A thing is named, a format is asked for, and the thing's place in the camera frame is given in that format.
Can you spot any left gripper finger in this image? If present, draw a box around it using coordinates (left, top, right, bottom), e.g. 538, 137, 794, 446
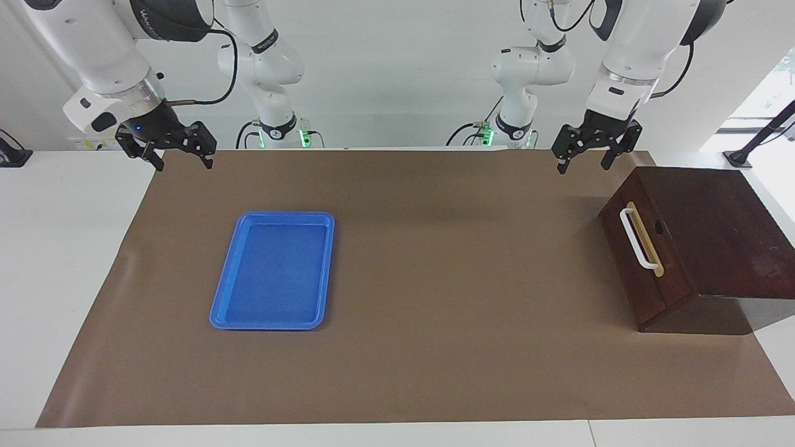
599, 120, 644, 172
551, 124, 589, 175

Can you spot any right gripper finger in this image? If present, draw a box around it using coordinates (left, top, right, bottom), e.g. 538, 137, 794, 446
180, 122, 217, 171
114, 130, 166, 174

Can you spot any white drawer handle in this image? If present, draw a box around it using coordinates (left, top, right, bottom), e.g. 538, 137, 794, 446
619, 209, 660, 272

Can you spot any dark wooden drawer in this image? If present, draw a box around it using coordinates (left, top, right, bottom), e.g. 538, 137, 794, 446
598, 169, 697, 333

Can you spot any black clamp stand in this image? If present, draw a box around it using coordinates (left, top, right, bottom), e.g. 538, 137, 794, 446
722, 99, 795, 169

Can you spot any black tabletop device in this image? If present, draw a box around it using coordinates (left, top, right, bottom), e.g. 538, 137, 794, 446
0, 129, 34, 168

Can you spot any dark wooden cabinet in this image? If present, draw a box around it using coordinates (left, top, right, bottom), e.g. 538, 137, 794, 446
598, 168, 795, 336

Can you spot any blue plastic tray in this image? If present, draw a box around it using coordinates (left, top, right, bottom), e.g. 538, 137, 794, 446
209, 210, 336, 331

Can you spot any brown paper table mat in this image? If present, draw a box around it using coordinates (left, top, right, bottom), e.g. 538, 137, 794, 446
35, 149, 795, 429

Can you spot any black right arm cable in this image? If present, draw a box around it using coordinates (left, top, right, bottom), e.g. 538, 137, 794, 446
168, 25, 239, 107

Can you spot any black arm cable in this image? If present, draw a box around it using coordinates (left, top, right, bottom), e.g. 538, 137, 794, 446
168, 25, 239, 107
550, 0, 696, 99

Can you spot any white wall socket box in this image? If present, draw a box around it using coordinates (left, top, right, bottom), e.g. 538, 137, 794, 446
66, 120, 129, 151

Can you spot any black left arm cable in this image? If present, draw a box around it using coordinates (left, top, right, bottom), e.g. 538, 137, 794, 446
550, 0, 696, 99

